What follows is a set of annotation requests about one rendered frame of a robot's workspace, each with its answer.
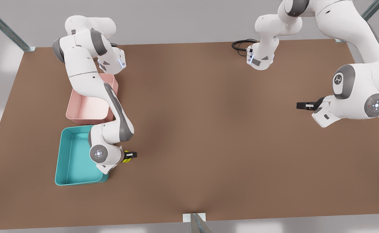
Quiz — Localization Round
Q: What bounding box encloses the teal plastic tray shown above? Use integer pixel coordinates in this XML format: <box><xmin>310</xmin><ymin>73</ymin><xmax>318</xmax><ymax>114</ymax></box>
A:
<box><xmin>55</xmin><ymin>126</ymin><xmax>109</xmax><ymax>186</ymax></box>

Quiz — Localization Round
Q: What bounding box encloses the pink plastic tray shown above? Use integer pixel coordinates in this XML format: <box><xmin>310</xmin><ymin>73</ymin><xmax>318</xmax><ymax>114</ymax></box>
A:
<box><xmin>66</xmin><ymin>73</ymin><xmax>119</xmax><ymax>125</ymax></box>

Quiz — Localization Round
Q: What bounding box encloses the black cable loop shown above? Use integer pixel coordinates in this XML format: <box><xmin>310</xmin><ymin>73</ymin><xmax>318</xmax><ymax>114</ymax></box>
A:
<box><xmin>232</xmin><ymin>39</ymin><xmax>258</xmax><ymax>57</ymax></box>

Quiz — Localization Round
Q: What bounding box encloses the silver frame post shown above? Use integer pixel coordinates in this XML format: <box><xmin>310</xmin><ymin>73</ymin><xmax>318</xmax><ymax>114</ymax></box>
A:
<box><xmin>0</xmin><ymin>3</ymin><xmax>36</xmax><ymax>52</ymax></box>
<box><xmin>183</xmin><ymin>213</ymin><xmax>212</xmax><ymax>233</ymax></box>
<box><xmin>335</xmin><ymin>0</ymin><xmax>379</xmax><ymax>43</ymax></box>

